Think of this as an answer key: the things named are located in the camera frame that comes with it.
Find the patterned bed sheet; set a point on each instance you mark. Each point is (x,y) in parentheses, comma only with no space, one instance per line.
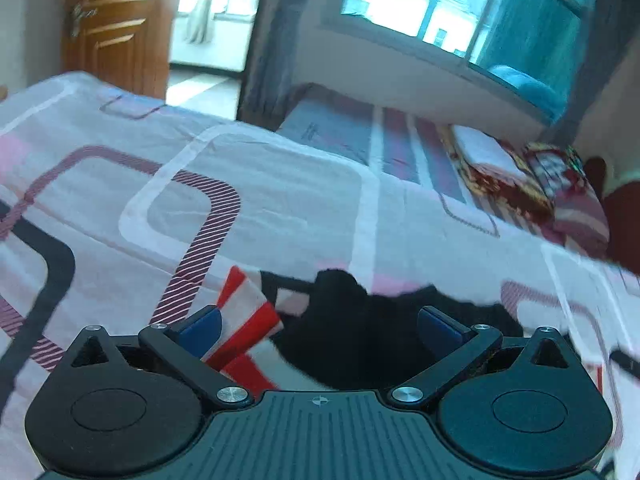
(125,125)

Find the striped knit sweater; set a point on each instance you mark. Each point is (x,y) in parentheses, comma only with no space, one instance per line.
(360,330)

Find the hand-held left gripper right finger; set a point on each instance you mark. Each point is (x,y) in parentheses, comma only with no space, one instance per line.
(440,327)

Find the grey curtain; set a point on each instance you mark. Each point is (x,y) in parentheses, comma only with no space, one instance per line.
(280,35)
(600,50)

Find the white sheer curtain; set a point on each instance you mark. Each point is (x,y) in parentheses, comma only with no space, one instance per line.
(205,10)

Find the bed with striped sheet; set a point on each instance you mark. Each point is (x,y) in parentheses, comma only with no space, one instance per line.
(340,130)

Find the sliding glass window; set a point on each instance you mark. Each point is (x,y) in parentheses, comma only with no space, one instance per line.
(400,0)

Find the white folded towel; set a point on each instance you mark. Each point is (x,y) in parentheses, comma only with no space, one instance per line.
(482,150)

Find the colourful cloth bundle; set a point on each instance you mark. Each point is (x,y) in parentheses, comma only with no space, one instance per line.
(555,160)

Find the brown wooden door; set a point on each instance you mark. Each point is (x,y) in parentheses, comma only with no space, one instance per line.
(120,20)

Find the plaid pillow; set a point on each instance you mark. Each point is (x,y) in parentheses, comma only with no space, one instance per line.
(575,215)

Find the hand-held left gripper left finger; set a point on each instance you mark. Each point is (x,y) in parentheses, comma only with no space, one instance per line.
(200,330)

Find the teal curtain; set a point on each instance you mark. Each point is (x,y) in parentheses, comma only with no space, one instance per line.
(525,25)

